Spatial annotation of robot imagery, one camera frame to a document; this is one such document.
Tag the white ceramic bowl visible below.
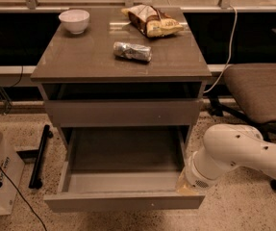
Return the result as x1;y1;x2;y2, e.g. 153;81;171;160
59;10;90;34

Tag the crumpled silver foil packet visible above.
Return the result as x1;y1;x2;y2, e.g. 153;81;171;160
113;41;152;63

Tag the black metal bar stand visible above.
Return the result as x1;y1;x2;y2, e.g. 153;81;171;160
29;125;53;190

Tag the white cable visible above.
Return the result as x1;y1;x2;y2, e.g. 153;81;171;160
202;5;238;94

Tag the grey top drawer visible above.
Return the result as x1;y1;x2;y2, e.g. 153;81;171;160
45;99;202;127

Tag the grey drawer cabinet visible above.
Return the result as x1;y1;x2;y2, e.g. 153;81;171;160
31;8;211;141

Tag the black floor cable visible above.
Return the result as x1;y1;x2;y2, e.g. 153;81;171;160
0;133;48;231

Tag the grey drawer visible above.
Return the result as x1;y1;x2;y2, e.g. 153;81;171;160
45;99;202;127
44;126;204;212

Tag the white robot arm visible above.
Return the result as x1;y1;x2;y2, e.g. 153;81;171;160
176;124;276;195

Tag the grey office chair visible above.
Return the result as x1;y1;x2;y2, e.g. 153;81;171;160
208;63;276;192

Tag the brown chip bag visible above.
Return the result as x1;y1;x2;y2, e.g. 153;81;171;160
121;5;184;38

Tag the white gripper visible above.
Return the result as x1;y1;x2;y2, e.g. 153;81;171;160
175;152;216;196

